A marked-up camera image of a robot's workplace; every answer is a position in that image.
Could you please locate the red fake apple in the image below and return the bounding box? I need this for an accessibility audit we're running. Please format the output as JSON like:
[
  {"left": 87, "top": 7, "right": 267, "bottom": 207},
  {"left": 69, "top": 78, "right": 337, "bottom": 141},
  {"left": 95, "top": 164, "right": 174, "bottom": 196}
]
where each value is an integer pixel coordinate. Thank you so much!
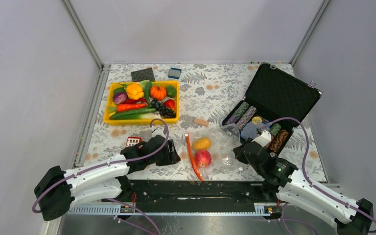
[{"left": 194, "top": 149, "right": 212, "bottom": 168}]

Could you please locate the clear zip top bag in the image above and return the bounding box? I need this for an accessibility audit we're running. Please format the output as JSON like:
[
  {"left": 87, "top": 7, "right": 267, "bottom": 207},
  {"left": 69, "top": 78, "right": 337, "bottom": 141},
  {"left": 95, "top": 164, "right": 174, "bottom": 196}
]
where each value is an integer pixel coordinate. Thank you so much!
[{"left": 185, "top": 124, "right": 247, "bottom": 182}]

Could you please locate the orange fake carrot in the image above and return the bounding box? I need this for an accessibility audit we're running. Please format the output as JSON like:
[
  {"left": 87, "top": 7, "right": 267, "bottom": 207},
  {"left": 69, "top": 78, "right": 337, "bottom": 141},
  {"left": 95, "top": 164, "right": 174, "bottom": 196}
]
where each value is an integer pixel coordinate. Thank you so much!
[{"left": 116, "top": 103, "right": 147, "bottom": 112}]

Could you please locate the yellow fake bell pepper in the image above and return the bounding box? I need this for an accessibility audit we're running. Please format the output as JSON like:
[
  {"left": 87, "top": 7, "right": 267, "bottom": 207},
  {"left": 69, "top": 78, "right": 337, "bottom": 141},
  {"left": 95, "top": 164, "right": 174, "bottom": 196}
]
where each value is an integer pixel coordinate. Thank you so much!
[{"left": 125, "top": 83, "right": 144, "bottom": 100}]

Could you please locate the purple fake onion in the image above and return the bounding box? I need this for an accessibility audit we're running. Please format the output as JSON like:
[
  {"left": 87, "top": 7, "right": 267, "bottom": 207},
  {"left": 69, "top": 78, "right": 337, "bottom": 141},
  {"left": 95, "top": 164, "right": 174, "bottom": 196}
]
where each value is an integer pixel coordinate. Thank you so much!
[{"left": 113, "top": 92, "right": 128, "bottom": 105}]

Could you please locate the blue grey small box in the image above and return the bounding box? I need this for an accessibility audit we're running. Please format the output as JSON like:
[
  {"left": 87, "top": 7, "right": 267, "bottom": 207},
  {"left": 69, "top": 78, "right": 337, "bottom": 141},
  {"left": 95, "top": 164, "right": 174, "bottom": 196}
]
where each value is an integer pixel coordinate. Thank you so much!
[{"left": 167, "top": 68, "right": 182, "bottom": 79}]

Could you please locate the dark green fake pepper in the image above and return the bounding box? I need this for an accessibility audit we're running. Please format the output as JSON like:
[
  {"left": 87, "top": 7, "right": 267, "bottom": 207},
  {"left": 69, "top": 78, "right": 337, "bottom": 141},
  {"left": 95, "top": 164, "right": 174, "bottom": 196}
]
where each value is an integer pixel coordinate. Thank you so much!
[{"left": 143, "top": 81, "right": 152, "bottom": 106}]

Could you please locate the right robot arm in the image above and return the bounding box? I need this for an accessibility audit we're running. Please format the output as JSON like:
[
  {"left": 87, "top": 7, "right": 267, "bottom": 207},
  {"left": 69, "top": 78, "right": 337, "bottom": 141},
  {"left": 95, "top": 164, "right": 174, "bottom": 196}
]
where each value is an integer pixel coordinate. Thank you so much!
[{"left": 233, "top": 141, "right": 373, "bottom": 235}]

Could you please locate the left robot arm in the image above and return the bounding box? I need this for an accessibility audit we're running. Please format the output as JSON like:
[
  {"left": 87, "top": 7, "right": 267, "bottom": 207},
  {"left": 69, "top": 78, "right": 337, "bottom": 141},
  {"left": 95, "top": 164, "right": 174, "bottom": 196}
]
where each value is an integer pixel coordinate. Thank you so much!
[{"left": 32, "top": 135, "right": 181, "bottom": 221}]

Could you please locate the black fake grape bunch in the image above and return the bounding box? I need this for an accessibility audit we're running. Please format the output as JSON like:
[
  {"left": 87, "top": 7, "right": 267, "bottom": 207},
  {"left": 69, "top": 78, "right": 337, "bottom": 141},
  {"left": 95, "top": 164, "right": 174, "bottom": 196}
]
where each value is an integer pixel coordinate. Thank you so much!
[{"left": 151, "top": 99, "right": 176, "bottom": 118}]

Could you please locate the green fake cucumber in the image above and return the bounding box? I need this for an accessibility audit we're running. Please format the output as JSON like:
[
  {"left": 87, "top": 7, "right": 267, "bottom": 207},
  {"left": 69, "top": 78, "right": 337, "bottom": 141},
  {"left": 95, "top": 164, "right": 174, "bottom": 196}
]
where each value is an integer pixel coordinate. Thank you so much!
[{"left": 109, "top": 107, "right": 157, "bottom": 120}]

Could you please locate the red fake tomato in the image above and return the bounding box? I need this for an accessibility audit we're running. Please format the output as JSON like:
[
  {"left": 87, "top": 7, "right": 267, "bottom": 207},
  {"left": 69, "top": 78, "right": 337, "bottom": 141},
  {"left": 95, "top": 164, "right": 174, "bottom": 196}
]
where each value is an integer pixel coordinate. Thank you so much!
[{"left": 164, "top": 99, "right": 176, "bottom": 111}]

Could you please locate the red fake chili pepper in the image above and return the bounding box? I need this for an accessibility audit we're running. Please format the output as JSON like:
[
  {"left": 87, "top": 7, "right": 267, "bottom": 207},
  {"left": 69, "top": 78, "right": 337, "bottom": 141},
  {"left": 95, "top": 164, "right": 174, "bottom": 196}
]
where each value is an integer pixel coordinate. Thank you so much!
[{"left": 123, "top": 98, "right": 147, "bottom": 104}]

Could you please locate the green fake bell pepper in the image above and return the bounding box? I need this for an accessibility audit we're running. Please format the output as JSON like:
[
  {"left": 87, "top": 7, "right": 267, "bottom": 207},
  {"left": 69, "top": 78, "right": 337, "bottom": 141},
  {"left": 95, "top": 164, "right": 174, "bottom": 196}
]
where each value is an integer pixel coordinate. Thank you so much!
[{"left": 113, "top": 87, "right": 125, "bottom": 94}]

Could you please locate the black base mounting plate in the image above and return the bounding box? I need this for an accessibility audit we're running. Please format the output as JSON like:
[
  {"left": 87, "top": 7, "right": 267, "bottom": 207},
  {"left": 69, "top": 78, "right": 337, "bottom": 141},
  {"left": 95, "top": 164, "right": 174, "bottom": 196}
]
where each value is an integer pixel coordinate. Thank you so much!
[{"left": 114, "top": 180, "right": 278, "bottom": 213}]

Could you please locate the wooden cork cylinder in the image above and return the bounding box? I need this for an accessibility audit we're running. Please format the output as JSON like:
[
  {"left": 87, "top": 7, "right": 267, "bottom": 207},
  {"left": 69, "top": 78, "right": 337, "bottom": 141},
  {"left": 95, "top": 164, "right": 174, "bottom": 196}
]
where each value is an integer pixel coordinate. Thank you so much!
[{"left": 193, "top": 118, "right": 209, "bottom": 127}]

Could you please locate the black poker chip case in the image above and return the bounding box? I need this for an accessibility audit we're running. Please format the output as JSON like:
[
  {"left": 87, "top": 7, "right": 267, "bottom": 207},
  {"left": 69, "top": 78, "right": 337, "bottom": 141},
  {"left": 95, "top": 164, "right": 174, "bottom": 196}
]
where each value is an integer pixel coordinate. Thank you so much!
[{"left": 222, "top": 62, "right": 323, "bottom": 155}]

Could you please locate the yellow plastic bin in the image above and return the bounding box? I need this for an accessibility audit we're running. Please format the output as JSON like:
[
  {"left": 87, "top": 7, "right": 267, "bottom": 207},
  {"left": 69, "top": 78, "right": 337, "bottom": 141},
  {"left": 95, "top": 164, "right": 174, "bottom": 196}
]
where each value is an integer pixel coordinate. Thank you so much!
[{"left": 103, "top": 80, "right": 180, "bottom": 126}]

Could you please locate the black foam square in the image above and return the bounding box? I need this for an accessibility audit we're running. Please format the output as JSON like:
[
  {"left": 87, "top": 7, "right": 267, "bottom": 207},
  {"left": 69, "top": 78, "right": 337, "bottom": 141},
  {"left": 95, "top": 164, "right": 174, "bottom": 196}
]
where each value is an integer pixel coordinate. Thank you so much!
[{"left": 131, "top": 68, "right": 155, "bottom": 82}]

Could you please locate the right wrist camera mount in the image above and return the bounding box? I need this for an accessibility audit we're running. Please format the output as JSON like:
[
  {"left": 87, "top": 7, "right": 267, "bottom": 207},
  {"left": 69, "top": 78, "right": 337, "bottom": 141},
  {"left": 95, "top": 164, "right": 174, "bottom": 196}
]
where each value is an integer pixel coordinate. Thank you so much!
[{"left": 253, "top": 130, "right": 272, "bottom": 147}]

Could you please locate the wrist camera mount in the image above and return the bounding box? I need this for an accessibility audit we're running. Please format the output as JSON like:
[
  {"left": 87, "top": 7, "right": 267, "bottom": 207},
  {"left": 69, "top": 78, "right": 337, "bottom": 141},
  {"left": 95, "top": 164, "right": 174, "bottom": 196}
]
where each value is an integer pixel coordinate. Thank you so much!
[
  {"left": 253, "top": 130, "right": 272, "bottom": 147},
  {"left": 150, "top": 126, "right": 166, "bottom": 139}
]

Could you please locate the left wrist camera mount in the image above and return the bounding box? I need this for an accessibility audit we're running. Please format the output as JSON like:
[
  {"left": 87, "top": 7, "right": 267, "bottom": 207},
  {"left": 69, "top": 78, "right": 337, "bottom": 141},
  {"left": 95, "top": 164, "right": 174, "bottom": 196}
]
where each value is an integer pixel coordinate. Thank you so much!
[{"left": 150, "top": 126, "right": 166, "bottom": 139}]

